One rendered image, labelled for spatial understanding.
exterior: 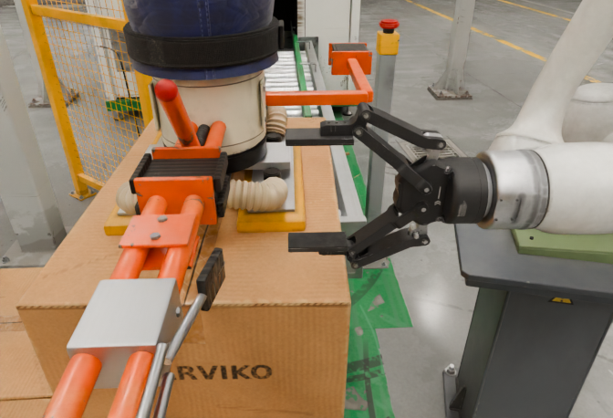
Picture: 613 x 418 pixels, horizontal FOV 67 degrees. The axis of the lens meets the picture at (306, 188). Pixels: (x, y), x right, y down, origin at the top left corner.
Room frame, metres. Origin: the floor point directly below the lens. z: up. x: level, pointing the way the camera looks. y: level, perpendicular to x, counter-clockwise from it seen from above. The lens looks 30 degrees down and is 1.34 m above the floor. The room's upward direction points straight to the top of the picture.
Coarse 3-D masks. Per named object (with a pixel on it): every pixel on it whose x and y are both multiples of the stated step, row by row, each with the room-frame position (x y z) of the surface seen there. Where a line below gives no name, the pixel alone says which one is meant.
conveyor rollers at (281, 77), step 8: (280, 56) 3.17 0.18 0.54; (288, 56) 3.18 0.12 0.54; (304, 56) 3.18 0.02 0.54; (280, 64) 2.99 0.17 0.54; (288, 64) 2.99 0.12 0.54; (272, 72) 2.81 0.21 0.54; (280, 72) 2.81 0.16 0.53; (288, 72) 2.81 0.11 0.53; (304, 72) 2.82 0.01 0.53; (272, 80) 2.63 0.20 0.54; (280, 80) 2.63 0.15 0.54; (288, 80) 2.63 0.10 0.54; (296, 80) 2.64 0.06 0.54; (272, 88) 2.46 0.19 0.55; (280, 88) 2.46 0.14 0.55; (288, 88) 2.46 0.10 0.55; (296, 88) 2.47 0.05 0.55; (312, 88) 2.47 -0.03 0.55; (288, 112) 2.10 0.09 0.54; (296, 112) 2.10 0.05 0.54; (312, 112) 2.10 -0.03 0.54
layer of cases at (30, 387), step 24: (0, 288) 0.87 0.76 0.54; (24, 288) 0.87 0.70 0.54; (0, 312) 0.79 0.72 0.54; (0, 336) 0.72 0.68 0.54; (24, 336) 0.72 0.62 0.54; (0, 360) 0.66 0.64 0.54; (24, 360) 0.66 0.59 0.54; (0, 384) 0.60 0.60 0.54; (24, 384) 0.60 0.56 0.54; (48, 384) 0.60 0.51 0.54; (0, 408) 0.55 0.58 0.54; (24, 408) 0.55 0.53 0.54
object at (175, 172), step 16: (144, 160) 0.48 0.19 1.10; (160, 160) 0.49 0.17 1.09; (176, 160) 0.49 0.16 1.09; (192, 160) 0.49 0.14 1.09; (208, 160) 0.49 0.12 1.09; (224, 160) 0.48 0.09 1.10; (144, 176) 0.45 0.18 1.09; (160, 176) 0.45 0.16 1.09; (176, 176) 0.45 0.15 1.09; (192, 176) 0.43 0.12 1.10; (208, 176) 0.43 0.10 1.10; (224, 176) 0.47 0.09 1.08; (144, 192) 0.42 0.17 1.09; (160, 192) 0.42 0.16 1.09; (176, 192) 0.43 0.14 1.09; (192, 192) 0.43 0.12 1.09; (208, 192) 0.43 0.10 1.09; (224, 192) 0.46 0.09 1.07; (176, 208) 0.43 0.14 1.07; (208, 208) 0.43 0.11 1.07; (224, 208) 0.44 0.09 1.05; (208, 224) 0.43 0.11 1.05
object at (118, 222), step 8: (160, 136) 0.85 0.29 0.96; (112, 216) 0.57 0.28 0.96; (120, 216) 0.57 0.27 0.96; (128, 216) 0.57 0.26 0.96; (104, 224) 0.55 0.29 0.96; (112, 224) 0.55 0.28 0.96; (120, 224) 0.55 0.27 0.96; (128, 224) 0.55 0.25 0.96; (112, 232) 0.54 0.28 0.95; (120, 232) 0.54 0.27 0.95
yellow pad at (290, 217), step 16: (256, 176) 0.68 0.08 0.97; (272, 176) 0.64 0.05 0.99; (288, 176) 0.68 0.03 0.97; (288, 192) 0.63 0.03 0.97; (240, 208) 0.59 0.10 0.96; (288, 208) 0.58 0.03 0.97; (304, 208) 0.59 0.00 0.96; (240, 224) 0.55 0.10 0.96; (256, 224) 0.55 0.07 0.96; (272, 224) 0.55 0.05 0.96; (288, 224) 0.55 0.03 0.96; (304, 224) 0.55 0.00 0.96
